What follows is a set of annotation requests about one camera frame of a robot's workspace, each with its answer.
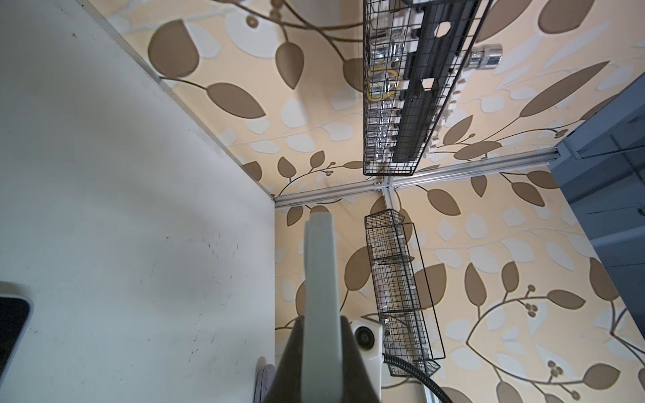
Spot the black wire basket wall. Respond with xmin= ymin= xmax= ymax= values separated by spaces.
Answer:
xmin=363 ymin=1 xmax=502 ymax=176
xmin=364 ymin=209 xmax=440 ymax=376

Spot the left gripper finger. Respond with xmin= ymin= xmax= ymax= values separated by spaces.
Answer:
xmin=261 ymin=211 xmax=381 ymax=402

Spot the black wire basket back wall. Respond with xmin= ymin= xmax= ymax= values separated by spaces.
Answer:
xmin=363 ymin=1 xmax=502 ymax=176

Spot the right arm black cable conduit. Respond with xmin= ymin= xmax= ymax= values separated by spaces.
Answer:
xmin=382 ymin=352 xmax=455 ymax=403

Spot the black phone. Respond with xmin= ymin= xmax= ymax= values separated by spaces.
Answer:
xmin=1 ymin=281 xmax=34 ymax=384

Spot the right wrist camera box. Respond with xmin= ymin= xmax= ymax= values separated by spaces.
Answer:
xmin=350 ymin=318 xmax=384 ymax=399

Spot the black wire basket right wall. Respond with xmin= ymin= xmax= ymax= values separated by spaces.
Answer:
xmin=364 ymin=209 xmax=440 ymax=376

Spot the black socket holder tool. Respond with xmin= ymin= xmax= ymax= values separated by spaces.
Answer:
xmin=392 ymin=1 xmax=488 ymax=164

